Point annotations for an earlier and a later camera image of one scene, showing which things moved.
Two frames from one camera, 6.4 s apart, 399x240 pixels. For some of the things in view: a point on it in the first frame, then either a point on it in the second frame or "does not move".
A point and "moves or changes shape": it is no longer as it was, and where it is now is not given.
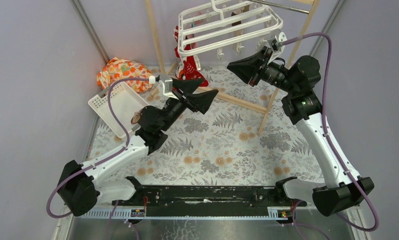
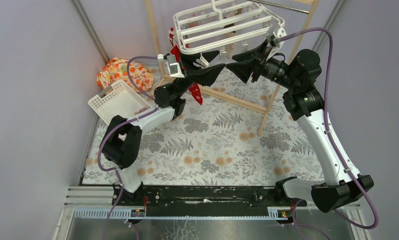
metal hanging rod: x=280 y=6 does not move
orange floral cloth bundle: x=118 y=68 does not move
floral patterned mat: x=231 y=132 does not move
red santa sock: x=186 y=47 moves or changes shape
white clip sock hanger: x=210 y=27 does not move
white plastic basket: x=124 y=101 does not move
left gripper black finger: x=189 y=86 → x=187 y=59
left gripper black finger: x=202 y=101 → x=205 y=76
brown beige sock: x=244 y=9 → x=229 y=48
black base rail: x=209 y=201 does not move
